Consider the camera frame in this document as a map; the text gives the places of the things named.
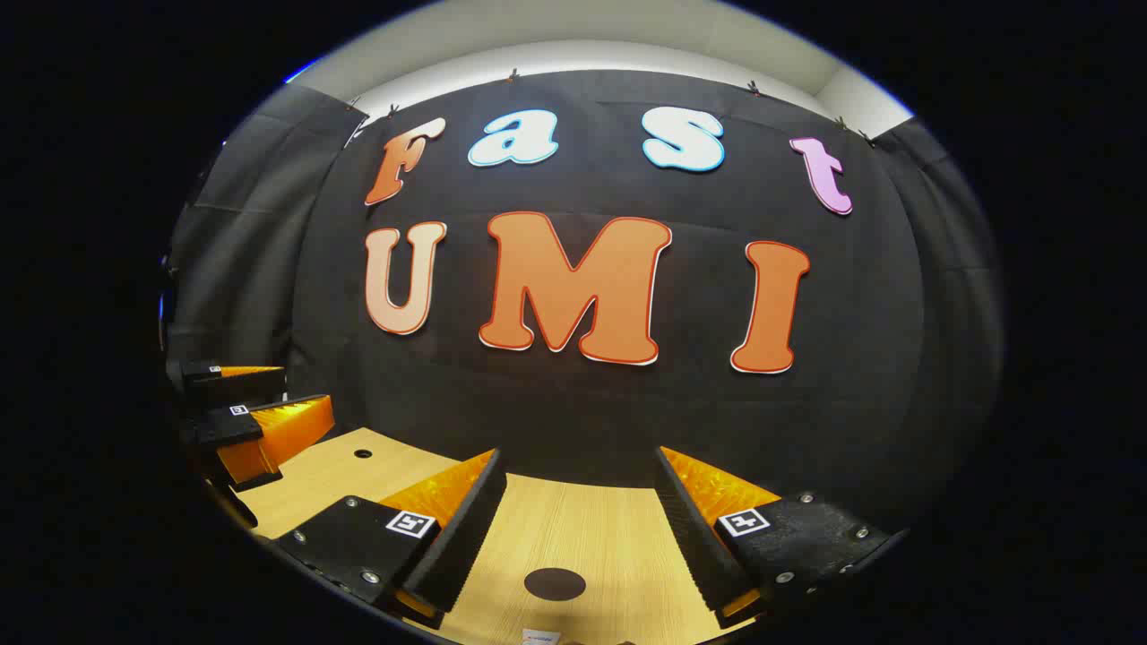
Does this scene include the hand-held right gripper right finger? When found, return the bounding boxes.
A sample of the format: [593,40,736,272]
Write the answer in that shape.
[652,445,911,630]

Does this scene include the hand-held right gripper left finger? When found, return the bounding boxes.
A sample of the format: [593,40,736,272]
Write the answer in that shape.
[272,448,508,630]

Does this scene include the dark round coaster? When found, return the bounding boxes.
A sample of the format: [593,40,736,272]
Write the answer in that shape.
[524,567,588,603]

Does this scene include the wooden desktop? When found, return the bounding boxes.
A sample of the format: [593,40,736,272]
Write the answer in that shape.
[229,427,772,645]

